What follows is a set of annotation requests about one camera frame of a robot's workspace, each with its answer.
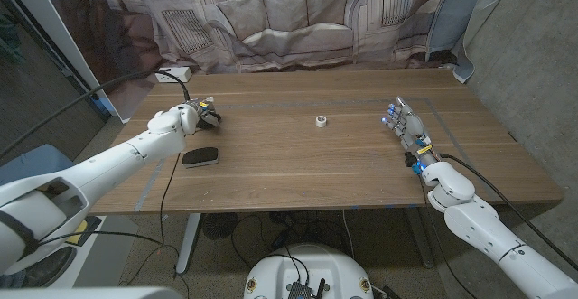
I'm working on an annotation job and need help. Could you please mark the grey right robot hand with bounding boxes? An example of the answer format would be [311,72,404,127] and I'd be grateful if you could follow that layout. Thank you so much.
[381,96,443,177]

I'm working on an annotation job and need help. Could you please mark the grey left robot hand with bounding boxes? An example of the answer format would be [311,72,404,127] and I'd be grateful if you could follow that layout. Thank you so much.
[184,96,223,132]

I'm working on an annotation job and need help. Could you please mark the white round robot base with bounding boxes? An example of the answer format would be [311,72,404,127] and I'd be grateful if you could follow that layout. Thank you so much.
[243,243,375,299]

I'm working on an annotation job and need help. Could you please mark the black whiteboard eraser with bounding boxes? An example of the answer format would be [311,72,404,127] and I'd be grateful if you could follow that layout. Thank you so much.
[182,146,220,169]

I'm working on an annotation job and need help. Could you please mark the white power strip box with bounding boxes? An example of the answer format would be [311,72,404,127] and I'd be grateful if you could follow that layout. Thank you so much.
[154,66,192,84]

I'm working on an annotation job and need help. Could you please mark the grey table leg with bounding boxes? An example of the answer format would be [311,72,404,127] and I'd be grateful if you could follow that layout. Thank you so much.
[404,207,435,269]

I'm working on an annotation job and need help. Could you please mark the black round floor fan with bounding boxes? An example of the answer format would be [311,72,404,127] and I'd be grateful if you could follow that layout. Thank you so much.
[201,212,239,240]

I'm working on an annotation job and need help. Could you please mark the printed sofa backdrop cloth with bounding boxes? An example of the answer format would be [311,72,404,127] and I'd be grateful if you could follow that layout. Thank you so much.
[33,0,520,122]

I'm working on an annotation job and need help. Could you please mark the white table leg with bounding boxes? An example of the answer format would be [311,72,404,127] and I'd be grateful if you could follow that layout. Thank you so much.
[175,212,202,275]

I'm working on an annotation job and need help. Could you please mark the blue plastic bin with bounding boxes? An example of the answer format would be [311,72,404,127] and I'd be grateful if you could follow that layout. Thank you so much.
[0,144,76,187]

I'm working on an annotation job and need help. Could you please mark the yellow black foot pedal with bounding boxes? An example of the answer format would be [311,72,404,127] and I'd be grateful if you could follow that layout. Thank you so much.
[65,216,103,247]

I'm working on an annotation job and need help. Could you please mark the small black electronics module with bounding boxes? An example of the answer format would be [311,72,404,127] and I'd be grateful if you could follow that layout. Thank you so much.
[286,279,327,299]

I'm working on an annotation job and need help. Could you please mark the dark leather shoe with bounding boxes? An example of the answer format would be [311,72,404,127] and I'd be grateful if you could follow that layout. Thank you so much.
[22,244,78,287]

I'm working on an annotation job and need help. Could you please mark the blue jeans leg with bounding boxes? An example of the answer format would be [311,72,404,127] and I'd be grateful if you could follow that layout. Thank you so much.
[0,269,23,289]

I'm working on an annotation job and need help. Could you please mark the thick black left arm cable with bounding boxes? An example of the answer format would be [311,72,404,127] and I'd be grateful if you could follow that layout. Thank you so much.
[0,69,191,160]

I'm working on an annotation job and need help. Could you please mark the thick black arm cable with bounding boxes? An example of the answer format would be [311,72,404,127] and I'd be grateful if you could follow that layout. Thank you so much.
[439,152,578,273]
[0,69,191,160]

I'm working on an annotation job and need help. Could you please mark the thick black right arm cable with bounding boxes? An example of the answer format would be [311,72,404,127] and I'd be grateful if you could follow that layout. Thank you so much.
[439,152,578,273]

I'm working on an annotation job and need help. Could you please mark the tangled black floor cables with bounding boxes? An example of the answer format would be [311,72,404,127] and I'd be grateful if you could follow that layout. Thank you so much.
[268,210,358,257]

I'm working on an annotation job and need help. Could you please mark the white door frame post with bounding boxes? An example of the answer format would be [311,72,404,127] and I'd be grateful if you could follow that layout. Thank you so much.
[0,0,132,124]

